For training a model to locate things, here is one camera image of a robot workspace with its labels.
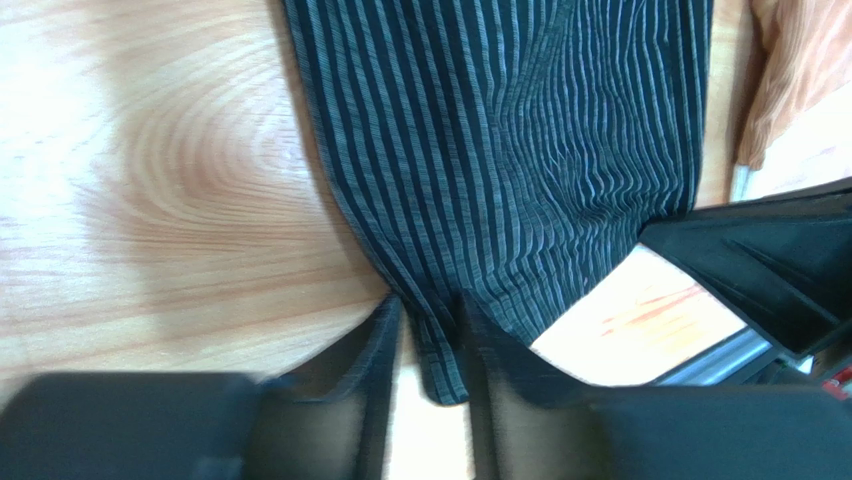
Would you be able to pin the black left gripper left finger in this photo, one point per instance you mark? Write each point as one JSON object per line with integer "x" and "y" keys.
{"x": 328, "y": 417}

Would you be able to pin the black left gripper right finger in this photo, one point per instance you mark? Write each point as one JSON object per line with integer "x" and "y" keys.
{"x": 528, "y": 419}

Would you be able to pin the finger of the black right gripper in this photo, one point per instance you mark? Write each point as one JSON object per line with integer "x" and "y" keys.
{"x": 781, "y": 263}

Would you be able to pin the black striped underwear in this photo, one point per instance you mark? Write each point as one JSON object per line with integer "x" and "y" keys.
{"x": 507, "y": 150}

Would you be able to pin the orange ribbed underwear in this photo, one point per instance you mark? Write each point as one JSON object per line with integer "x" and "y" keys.
{"x": 798, "y": 130}

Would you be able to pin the aluminium rail frame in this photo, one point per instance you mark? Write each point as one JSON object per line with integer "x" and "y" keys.
{"x": 737, "y": 359}

